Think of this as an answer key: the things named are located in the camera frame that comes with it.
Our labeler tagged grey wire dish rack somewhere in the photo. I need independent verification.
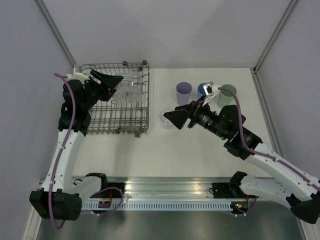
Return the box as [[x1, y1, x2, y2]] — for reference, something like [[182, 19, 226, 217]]
[[78, 60, 150, 138]]

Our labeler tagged clear glass cup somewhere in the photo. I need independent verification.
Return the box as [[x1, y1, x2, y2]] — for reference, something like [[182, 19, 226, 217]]
[[128, 91, 142, 106], [159, 108, 173, 130], [113, 73, 141, 100], [113, 91, 129, 108]]

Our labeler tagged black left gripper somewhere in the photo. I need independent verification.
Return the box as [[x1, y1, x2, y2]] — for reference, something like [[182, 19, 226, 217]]
[[81, 69, 124, 111]]

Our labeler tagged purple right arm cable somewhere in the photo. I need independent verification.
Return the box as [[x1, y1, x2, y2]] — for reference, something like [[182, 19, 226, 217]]
[[218, 86, 320, 218]]

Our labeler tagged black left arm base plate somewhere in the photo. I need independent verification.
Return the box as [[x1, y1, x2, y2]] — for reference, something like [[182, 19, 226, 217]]
[[106, 182, 126, 197]]

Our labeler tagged aluminium mounting rail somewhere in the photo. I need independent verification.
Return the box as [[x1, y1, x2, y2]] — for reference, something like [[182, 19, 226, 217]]
[[37, 176, 276, 201]]

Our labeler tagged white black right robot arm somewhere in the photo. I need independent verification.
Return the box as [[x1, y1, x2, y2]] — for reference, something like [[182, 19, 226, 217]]
[[164, 100, 320, 224]]

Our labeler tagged green plastic cup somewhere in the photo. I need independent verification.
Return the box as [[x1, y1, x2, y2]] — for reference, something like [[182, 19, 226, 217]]
[[217, 84, 237, 108]]

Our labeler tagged blue plastic cup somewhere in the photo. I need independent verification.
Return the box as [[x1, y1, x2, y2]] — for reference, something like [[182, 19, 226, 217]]
[[196, 82, 206, 100]]

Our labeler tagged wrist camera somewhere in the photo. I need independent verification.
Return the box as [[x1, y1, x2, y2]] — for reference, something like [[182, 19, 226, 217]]
[[202, 81, 220, 106], [66, 65, 90, 84]]

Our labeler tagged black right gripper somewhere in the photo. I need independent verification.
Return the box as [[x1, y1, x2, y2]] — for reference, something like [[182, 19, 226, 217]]
[[163, 94, 228, 140]]

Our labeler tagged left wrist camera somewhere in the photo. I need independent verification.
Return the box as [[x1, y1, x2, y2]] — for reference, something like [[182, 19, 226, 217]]
[[66, 65, 90, 84]]

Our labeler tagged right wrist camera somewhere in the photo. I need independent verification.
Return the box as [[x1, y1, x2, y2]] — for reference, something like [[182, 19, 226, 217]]
[[202, 81, 220, 106]]

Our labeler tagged white slotted cable duct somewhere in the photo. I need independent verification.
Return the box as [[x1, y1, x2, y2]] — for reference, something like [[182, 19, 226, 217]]
[[82, 200, 233, 212]]

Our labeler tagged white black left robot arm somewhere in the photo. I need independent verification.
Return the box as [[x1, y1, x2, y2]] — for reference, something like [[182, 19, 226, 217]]
[[29, 69, 124, 226]]

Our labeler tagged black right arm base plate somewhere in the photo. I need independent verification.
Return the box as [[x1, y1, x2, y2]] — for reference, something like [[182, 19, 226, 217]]
[[208, 182, 256, 199]]

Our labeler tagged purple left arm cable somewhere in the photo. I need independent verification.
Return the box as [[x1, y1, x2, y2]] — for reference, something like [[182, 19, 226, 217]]
[[48, 72, 77, 231]]

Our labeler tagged lavender plastic cup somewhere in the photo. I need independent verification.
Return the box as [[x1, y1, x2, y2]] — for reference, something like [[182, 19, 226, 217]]
[[176, 81, 193, 106]]

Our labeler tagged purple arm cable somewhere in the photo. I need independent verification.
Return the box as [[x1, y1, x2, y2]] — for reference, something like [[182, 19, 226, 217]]
[[48, 72, 77, 231], [218, 86, 320, 218]]

